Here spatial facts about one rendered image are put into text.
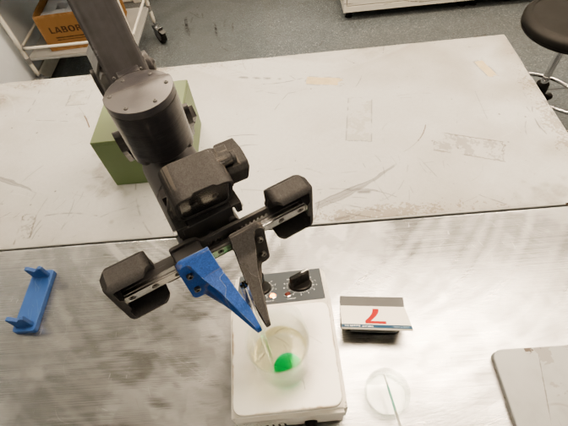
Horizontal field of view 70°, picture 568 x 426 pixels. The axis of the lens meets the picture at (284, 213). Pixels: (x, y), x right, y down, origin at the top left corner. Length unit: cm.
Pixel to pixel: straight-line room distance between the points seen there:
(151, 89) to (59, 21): 232
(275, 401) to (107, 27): 41
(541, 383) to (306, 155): 49
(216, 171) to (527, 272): 51
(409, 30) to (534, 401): 249
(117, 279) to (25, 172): 63
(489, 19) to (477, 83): 212
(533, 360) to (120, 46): 59
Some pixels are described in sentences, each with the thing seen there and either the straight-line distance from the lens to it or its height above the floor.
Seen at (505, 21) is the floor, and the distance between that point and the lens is 308.
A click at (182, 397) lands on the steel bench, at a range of 59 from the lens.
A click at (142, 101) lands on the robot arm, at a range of 34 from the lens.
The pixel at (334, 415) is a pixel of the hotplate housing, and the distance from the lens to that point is 51.
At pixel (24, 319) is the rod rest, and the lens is 70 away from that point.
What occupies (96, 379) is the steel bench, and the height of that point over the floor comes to 90.
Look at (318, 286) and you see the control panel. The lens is 56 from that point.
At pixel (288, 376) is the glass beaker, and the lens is 43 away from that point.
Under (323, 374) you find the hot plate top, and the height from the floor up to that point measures 99.
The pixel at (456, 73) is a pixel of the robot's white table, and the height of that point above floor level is 90.
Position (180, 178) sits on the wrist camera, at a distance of 30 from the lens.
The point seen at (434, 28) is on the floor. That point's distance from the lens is 291.
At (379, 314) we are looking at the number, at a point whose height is 92.
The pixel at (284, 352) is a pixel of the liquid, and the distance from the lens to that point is 45.
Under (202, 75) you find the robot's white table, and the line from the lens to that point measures 99.
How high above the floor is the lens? 146
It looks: 55 degrees down
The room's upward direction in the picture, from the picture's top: 8 degrees counter-clockwise
